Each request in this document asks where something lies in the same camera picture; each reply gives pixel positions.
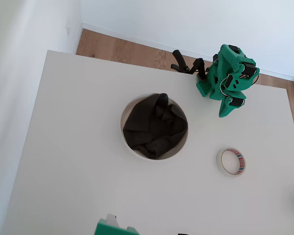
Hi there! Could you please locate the white masking tape roll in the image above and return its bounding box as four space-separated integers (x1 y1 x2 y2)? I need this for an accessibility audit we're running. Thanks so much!
216 147 246 178

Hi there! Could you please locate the black table clamp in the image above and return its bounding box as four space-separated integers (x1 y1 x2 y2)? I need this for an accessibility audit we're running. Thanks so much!
171 49 208 82

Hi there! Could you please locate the dark grey cloth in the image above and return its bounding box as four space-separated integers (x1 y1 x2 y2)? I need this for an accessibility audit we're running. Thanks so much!
122 93 189 160

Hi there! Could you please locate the white round bowl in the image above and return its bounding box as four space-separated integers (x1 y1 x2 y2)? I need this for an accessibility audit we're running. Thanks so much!
119 93 189 161

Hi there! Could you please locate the white plastic piece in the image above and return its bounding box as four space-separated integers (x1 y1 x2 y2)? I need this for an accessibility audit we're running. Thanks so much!
105 213 121 228

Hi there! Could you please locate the green printed part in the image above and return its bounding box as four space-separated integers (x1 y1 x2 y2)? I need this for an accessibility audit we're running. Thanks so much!
95 218 140 235

